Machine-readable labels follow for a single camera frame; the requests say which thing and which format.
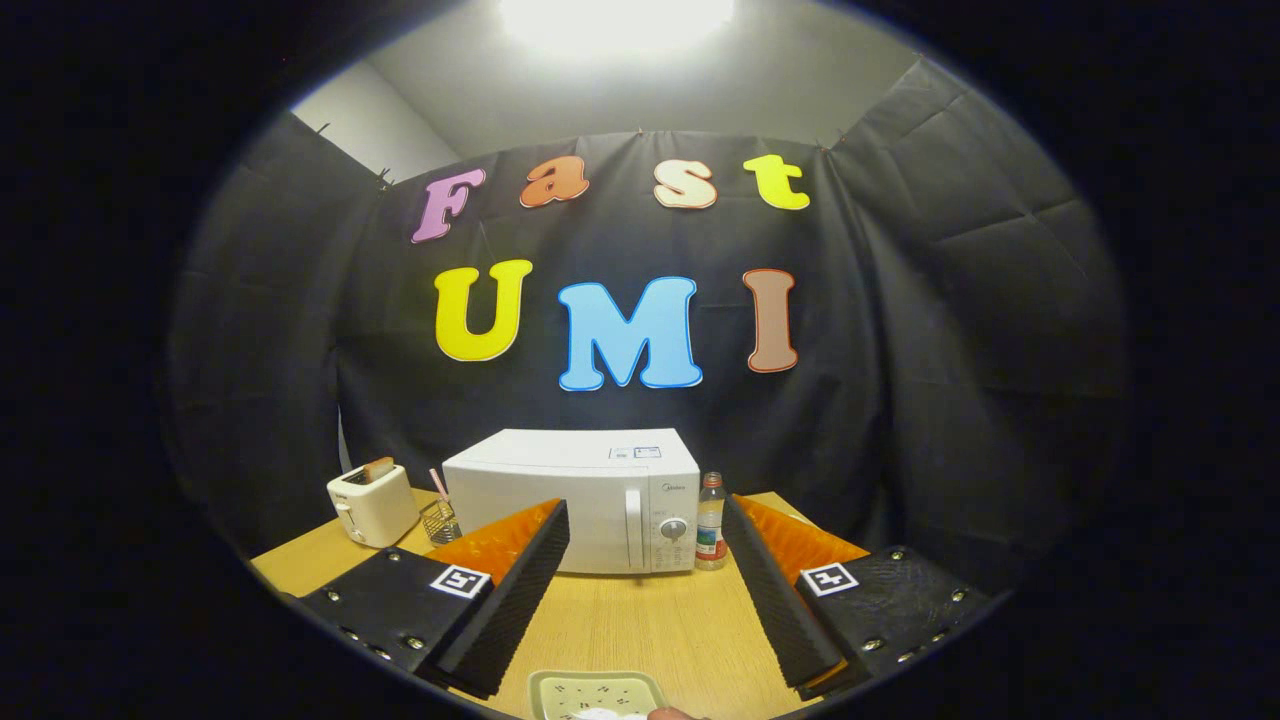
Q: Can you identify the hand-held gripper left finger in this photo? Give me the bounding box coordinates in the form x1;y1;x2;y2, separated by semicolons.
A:
297;498;571;701

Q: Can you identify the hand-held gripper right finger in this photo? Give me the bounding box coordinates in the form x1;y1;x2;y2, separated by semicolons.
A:
720;493;1011;703

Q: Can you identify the white microwave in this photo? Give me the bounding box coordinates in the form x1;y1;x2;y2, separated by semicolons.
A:
442;428;701;576

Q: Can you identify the clear plastic bottle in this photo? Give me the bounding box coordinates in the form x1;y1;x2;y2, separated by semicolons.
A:
696;472;728;572

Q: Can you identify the pale green tray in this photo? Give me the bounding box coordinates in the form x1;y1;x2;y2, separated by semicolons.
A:
527;669;669;720

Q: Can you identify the white toaster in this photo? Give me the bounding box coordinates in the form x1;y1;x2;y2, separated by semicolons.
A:
326;464;421;549

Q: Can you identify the black backdrop cloth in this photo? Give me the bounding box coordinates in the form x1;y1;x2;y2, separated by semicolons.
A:
165;55;1131;591

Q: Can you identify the ceiling light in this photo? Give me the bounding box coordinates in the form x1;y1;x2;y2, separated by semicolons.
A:
497;0;736;56

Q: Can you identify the wire mesh utensil holder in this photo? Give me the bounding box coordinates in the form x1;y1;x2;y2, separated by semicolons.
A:
419;497;463;546

